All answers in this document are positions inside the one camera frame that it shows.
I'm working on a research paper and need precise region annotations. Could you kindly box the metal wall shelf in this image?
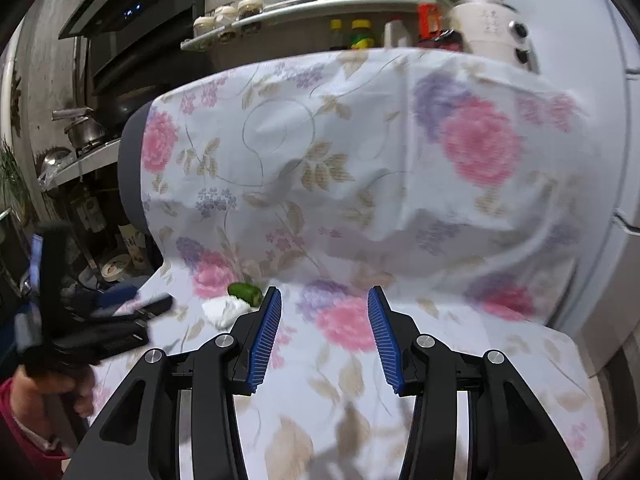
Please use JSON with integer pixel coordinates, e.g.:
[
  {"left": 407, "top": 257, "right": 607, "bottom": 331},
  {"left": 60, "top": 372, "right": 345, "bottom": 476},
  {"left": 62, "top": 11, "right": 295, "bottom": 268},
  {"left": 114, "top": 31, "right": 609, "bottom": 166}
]
[{"left": 180, "top": 0, "right": 451, "bottom": 52}]

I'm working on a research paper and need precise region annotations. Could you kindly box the green pepper piece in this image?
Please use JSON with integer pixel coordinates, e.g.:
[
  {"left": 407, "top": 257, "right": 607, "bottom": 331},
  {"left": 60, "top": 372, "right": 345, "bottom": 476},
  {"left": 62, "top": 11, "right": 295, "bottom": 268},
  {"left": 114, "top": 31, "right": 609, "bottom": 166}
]
[{"left": 228, "top": 282, "right": 262, "bottom": 307}]

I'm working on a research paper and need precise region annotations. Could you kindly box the person's left hand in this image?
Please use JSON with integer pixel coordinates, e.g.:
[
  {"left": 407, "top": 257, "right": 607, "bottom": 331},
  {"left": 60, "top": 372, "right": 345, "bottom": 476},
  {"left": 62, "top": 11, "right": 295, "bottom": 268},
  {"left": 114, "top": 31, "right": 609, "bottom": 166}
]
[{"left": 17, "top": 360, "right": 97, "bottom": 417}]

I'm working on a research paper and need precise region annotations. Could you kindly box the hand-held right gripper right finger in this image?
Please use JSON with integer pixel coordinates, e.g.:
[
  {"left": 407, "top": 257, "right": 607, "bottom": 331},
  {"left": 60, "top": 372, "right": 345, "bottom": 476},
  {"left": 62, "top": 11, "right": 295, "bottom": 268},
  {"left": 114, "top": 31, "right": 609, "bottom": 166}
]
[{"left": 367, "top": 286, "right": 583, "bottom": 480}]

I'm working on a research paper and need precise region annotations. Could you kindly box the green leafy plant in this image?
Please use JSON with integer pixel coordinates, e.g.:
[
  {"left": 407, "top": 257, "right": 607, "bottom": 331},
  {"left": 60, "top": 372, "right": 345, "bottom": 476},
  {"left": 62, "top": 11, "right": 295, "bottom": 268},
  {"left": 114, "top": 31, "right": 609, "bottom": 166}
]
[{"left": 0, "top": 139, "right": 32, "bottom": 213}]

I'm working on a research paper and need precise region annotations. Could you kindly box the tape roll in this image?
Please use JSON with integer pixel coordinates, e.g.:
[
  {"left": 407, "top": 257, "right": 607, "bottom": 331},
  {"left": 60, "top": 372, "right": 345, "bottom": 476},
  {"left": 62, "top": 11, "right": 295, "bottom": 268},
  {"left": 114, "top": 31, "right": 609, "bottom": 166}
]
[{"left": 99, "top": 254, "right": 133, "bottom": 282}]

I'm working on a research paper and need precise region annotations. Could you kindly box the grey refrigerator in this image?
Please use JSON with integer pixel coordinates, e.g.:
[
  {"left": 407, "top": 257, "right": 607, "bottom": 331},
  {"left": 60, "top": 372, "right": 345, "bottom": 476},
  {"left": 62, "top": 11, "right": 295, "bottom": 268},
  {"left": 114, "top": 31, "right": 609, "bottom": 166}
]
[{"left": 492, "top": 0, "right": 640, "bottom": 378}]

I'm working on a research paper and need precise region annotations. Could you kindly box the metal bowl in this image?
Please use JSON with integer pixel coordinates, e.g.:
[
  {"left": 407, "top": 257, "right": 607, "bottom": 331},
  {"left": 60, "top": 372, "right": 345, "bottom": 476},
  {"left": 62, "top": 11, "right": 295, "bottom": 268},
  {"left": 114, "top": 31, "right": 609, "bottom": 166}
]
[{"left": 39, "top": 147, "right": 74, "bottom": 177}]

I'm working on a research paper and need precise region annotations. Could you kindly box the red label sauce bottle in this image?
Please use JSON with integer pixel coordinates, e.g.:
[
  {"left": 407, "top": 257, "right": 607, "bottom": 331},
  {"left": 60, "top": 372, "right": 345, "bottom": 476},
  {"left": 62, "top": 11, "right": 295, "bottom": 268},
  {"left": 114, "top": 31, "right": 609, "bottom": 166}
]
[{"left": 417, "top": 0, "right": 449, "bottom": 45}]

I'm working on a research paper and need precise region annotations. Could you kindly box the metal kettle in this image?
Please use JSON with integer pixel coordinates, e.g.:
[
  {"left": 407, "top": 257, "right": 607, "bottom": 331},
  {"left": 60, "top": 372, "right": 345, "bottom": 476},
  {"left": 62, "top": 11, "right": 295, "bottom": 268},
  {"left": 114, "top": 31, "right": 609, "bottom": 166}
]
[{"left": 52, "top": 107, "right": 109, "bottom": 149}]

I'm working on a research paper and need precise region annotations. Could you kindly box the wide yellow cap bottle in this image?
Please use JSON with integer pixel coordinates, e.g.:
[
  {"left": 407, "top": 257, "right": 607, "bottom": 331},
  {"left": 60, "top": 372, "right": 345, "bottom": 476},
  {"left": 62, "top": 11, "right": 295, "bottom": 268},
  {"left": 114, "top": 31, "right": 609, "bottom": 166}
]
[{"left": 349, "top": 19, "right": 377, "bottom": 51}]

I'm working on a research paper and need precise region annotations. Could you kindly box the dark labelled bottle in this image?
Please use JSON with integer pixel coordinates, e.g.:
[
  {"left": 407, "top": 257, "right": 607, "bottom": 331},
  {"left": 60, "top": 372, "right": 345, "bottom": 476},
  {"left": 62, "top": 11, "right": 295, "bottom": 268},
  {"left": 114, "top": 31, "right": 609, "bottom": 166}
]
[{"left": 74, "top": 189, "right": 107, "bottom": 234}]

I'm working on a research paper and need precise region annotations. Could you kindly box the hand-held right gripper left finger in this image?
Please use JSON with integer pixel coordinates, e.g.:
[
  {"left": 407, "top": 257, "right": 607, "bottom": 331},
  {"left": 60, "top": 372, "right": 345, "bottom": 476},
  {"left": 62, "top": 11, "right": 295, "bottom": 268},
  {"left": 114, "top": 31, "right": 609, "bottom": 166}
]
[{"left": 65, "top": 286, "right": 283, "bottom": 480}]

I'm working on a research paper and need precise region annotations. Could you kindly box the person's left forearm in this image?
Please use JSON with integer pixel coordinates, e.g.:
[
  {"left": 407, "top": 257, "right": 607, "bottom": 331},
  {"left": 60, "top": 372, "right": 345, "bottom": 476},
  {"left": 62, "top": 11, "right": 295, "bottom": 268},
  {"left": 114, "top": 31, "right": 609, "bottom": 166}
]
[{"left": 0, "top": 377, "right": 72, "bottom": 480}]

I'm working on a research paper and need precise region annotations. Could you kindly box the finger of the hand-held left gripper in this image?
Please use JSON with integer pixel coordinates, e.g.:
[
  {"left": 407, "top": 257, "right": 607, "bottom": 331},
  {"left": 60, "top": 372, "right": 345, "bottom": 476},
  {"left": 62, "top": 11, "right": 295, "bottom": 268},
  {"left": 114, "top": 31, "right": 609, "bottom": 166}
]
[
  {"left": 75, "top": 284, "right": 139, "bottom": 317},
  {"left": 112, "top": 296, "right": 175, "bottom": 320}
]

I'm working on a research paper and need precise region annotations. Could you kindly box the black wok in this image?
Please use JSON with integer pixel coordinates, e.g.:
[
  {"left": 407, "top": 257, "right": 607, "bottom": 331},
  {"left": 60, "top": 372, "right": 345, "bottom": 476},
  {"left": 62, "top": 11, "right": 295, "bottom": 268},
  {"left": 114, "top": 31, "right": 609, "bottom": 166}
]
[{"left": 99, "top": 85, "right": 160, "bottom": 127}]

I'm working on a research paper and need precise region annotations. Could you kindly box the white tissue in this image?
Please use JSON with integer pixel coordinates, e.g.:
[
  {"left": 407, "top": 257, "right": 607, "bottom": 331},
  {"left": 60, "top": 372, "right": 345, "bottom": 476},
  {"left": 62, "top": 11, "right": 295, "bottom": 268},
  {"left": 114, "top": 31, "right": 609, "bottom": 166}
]
[{"left": 202, "top": 296, "right": 251, "bottom": 331}]

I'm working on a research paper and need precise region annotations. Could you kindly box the floral printed cloth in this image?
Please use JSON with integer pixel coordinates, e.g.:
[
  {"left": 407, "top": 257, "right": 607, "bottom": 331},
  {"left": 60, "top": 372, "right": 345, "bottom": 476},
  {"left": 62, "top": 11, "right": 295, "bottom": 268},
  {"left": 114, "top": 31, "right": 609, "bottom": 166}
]
[{"left": 90, "top": 47, "right": 610, "bottom": 480}]

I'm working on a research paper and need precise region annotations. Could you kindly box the white plastic bottle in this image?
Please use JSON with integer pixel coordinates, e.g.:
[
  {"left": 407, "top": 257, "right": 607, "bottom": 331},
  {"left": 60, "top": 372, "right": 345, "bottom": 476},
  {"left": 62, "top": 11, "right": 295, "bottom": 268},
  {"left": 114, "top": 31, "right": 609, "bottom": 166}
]
[{"left": 383, "top": 20, "right": 409, "bottom": 49}]

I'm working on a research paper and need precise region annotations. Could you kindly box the white rice cooker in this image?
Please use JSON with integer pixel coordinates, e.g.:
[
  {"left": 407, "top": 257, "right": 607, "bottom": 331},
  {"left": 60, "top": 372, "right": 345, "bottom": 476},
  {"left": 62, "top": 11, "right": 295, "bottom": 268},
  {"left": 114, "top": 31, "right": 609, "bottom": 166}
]
[{"left": 446, "top": 0, "right": 542, "bottom": 75}]

